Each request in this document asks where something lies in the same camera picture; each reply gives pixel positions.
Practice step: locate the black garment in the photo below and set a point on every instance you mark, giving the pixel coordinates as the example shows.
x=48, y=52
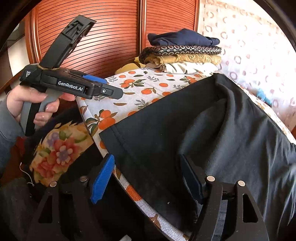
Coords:
x=214, y=124

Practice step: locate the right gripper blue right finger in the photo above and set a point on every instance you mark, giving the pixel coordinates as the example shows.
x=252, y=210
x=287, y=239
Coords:
x=195, y=178

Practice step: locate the navy folded garment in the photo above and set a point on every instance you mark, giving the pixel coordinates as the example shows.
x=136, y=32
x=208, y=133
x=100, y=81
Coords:
x=181, y=37

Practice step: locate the sheer circle-pattern curtain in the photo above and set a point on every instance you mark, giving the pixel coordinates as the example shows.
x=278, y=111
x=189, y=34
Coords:
x=255, y=51

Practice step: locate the white cream folded cloth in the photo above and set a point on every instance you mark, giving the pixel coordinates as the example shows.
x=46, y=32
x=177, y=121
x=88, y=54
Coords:
x=185, y=68

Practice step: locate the floral bed blanket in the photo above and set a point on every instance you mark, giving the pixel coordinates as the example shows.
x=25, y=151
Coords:
x=58, y=150

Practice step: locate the orange-print white cloth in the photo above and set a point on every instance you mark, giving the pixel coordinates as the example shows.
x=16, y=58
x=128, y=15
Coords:
x=141, y=87

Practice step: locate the gold patterned folded cloth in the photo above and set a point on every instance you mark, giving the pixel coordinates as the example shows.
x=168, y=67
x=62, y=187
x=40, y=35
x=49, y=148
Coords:
x=135, y=64

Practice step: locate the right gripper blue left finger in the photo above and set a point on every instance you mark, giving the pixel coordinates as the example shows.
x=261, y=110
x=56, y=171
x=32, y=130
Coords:
x=99, y=177

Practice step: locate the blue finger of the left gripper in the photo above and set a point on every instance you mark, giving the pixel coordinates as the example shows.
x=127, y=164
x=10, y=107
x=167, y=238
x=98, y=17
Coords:
x=94, y=79

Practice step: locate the grey left sleeve forearm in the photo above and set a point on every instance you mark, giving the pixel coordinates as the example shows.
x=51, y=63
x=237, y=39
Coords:
x=10, y=130

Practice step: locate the red-brown louvered wardrobe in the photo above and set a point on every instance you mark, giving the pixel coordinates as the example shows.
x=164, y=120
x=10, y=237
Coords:
x=28, y=28

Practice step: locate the blue item at headboard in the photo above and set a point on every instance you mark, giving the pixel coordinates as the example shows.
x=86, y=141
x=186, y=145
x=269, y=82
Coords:
x=263, y=97

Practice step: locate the dark ring-pattern folded cloth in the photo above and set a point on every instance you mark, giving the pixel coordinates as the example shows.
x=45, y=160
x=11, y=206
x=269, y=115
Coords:
x=173, y=53

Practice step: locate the person's left hand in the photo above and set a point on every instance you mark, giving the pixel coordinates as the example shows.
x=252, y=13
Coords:
x=21, y=94

